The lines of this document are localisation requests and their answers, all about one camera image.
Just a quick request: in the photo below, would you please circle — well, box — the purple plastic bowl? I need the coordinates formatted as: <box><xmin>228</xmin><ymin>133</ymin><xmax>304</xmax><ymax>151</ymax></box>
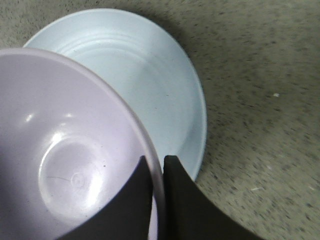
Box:
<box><xmin>0</xmin><ymin>48</ymin><xmax>166</xmax><ymax>240</ymax></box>

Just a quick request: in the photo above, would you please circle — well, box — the light blue plastic plate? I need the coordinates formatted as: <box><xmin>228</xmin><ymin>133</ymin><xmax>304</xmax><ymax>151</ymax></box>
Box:
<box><xmin>25</xmin><ymin>8</ymin><xmax>207</xmax><ymax>179</ymax></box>

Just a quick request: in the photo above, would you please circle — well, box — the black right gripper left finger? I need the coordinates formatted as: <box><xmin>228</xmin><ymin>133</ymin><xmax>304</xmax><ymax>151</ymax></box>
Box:
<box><xmin>60</xmin><ymin>156</ymin><xmax>153</xmax><ymax>240</ymax></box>

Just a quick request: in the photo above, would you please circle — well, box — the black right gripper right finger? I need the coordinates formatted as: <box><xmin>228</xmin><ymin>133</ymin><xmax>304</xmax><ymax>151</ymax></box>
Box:
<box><xmin>163</xmin><ymin>155</ymin><xmax>261</xmax><ymax>240</ymax></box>

